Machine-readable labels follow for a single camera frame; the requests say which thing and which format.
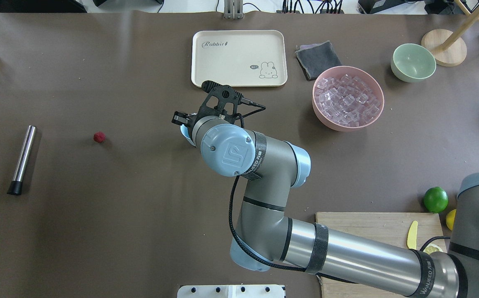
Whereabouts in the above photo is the pink bowl of ice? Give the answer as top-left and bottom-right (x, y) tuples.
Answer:
(312, 66), (384, 132)

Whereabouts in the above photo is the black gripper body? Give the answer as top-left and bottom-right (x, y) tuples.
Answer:
(171, 111), (201, 130)

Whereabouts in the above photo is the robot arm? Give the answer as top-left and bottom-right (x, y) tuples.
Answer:
(172, 111), (479, 298)

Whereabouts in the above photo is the grey folded cloth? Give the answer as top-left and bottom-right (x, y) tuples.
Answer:
(295, 40), (342, 81)

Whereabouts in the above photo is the whole yellow lemon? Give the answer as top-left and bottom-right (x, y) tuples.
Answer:
(445, 208), (457, 231)

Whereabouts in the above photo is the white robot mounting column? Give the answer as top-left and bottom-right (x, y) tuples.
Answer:
(177, 284), (286, 298)

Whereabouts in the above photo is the lemon half slice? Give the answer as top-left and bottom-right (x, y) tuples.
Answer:
(423, 243), (444, 255)

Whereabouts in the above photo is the red strawberry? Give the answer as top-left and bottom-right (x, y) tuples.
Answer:
(93, 131), (106, 144)

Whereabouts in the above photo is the steel muddler with black tip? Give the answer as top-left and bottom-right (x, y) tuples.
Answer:
(7, 125), (37, 196)

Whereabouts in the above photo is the wooden cutting board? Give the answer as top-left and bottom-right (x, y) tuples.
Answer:
(316, 212), (443, 298)

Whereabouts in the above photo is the green lime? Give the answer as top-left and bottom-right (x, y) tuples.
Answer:
(423, 187), (449, 214)

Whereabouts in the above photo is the wooden mug tree stand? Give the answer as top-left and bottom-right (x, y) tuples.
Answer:
(421, 0), (479, 67)

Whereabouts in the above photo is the light blue plastic cup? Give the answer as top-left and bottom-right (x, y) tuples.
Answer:
(180, 125), (196, 147)

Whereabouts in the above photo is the green ceramic bowl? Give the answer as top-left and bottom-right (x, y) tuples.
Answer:
(390, 43), (436, 83)

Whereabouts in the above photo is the beige rabbit tray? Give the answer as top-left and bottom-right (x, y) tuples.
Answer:
(191, 30), (287, 87)

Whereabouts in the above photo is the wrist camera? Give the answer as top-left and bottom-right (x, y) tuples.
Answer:
(195, 80), (254, 124)

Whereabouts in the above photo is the yellow plastic knife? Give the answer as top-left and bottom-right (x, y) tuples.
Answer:
(406, 221), (419, 250)

